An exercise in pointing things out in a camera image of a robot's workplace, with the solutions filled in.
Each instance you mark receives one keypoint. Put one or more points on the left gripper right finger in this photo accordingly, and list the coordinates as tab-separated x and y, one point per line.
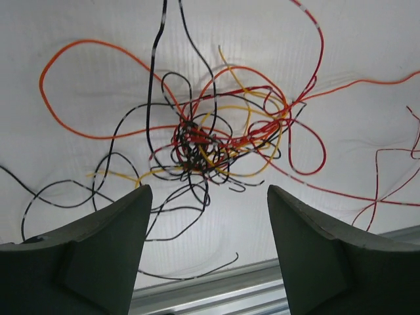
331	267

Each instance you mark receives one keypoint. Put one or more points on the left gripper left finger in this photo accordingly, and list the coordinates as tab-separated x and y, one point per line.
88	266

